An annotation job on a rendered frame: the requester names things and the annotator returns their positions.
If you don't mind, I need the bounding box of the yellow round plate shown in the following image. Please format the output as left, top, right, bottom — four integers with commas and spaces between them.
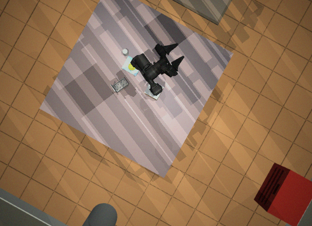
128, 64, 135, 70

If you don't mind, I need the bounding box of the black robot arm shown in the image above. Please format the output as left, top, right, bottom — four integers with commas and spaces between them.
130, 53, 175, 96

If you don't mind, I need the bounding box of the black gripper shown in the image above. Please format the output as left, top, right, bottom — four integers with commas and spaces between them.
152, 43, 184, 76

